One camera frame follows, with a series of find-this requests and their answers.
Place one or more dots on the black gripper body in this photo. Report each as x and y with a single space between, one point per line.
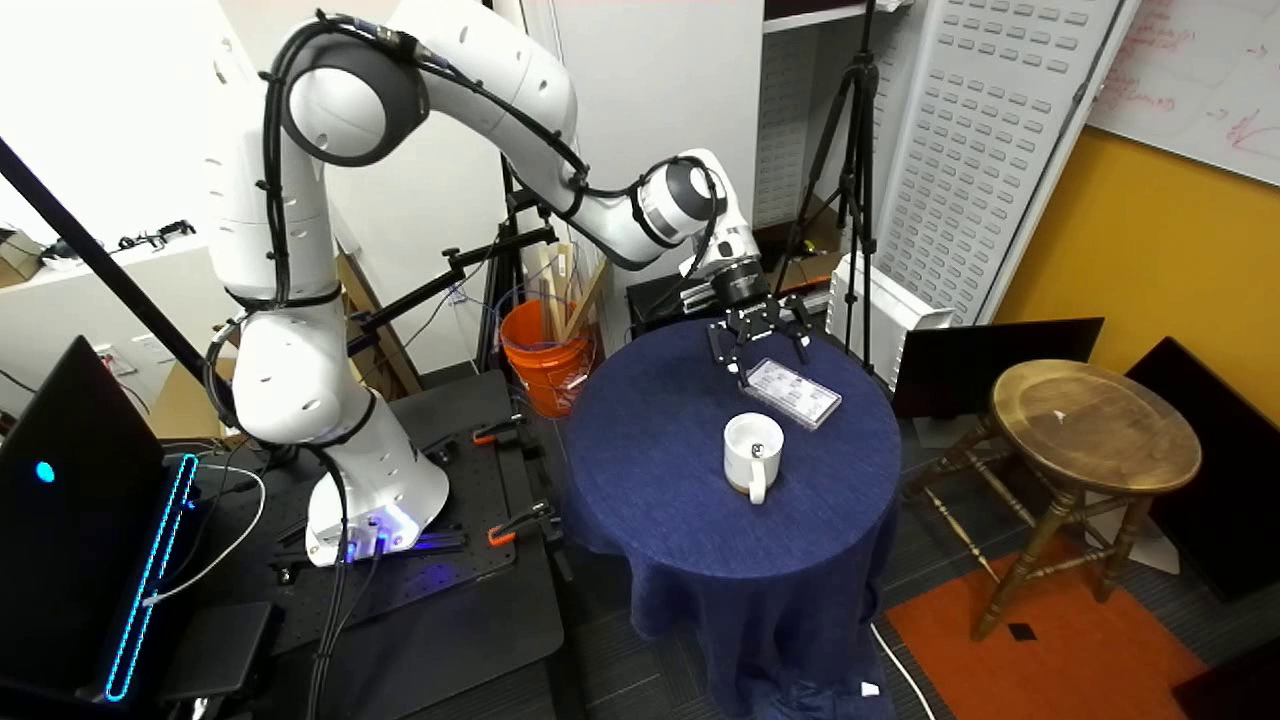
761 313

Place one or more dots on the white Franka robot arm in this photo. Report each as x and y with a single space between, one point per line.
286 374

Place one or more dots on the white mug cup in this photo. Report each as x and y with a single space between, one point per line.
743 465

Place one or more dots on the white flat box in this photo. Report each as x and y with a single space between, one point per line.
793 392

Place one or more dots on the white ribbed radiator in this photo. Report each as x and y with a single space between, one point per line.
881 321

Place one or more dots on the black box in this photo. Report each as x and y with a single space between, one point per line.
662 305

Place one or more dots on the blue tablecloth on round table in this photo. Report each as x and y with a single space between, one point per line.
665 455

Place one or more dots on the black leaning panel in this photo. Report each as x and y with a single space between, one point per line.
1233 505
945 365

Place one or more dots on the wooden stick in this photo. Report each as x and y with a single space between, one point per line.
550 292
587 302

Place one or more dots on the orange bucket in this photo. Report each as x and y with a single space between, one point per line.
533 365

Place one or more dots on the white shelving unit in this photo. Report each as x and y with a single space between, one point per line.
802 106

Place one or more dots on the orange black bar clamp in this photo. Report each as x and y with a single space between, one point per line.
503 428
512 530

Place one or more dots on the white perforated panel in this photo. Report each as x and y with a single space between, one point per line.
987 132

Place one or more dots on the round wooden stool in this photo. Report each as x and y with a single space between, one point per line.
1092 427

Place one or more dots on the white leaning board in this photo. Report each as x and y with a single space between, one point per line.
403 226

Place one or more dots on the small black floor item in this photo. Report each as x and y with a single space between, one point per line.
1022 629

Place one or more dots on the wooden plank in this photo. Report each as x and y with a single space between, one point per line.
357 292

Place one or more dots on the black perforated robot table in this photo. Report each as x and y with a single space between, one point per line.
440 627

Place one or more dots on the white floor sheet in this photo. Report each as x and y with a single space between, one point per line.
1153 554

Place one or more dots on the orange floor rug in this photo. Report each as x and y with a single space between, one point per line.
1065 667

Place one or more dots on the black diagonal pole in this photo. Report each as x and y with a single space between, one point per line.
94 251

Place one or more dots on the white desk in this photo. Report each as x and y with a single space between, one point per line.
83 313

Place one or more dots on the black computer tower blue light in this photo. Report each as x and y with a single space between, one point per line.
66 562

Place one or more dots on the black camera tripod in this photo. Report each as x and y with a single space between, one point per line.
861 160

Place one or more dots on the wall whiteboard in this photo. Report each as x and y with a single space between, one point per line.
1200 83

